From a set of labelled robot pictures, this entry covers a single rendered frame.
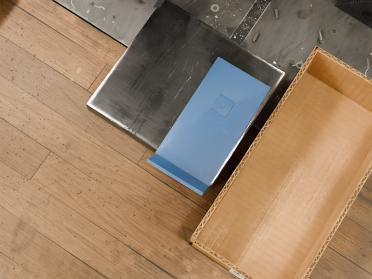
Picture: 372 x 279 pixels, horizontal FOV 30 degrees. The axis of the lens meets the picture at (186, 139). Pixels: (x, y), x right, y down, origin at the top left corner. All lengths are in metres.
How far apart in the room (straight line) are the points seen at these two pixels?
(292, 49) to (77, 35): 0.26
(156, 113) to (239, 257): 0.18
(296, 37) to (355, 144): 0.15
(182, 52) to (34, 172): 0.22
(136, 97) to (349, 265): 0.30
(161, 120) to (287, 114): 0.15
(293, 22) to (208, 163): 0.21
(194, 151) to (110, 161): 0.10
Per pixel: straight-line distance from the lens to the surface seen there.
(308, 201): 0.79
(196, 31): 0.82
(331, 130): 0.82
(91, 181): 0.79
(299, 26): 0.86
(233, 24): 0.85
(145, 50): 0.81
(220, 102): 0.79
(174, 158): 0.77
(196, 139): 0.77
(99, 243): 0.78
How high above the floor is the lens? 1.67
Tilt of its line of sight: 75 degrees down
